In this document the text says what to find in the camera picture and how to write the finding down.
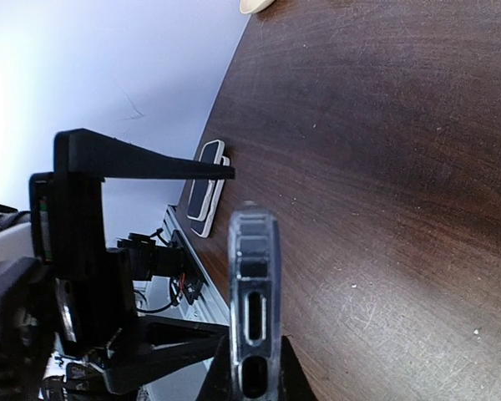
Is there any phone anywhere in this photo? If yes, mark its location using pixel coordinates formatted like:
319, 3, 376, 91
190, 180, 225, 238
187, 140, 225, 221

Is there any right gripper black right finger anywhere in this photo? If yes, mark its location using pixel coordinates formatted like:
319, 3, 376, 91
278, 336, 317, 401

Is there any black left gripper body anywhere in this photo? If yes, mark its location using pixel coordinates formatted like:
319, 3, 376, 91
29, 172, 137, 358

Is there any clear magsafe phone case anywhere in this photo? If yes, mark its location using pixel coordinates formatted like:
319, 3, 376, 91
228, 201, 281, 400

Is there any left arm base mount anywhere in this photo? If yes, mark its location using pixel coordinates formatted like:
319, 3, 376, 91
117, 228, 205, 314

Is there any beige ceramic plate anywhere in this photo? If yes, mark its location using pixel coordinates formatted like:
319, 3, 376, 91
240, 0, 275, 15

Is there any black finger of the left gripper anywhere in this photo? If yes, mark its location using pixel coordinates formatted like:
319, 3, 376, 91
102, 316, 229, 395
53, 129, 235, 180

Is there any aluminium front rail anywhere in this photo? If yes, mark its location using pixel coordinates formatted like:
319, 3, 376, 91
134, 206, 229, 400

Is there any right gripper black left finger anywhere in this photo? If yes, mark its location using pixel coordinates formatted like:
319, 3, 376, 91
198, 335, 235, 401

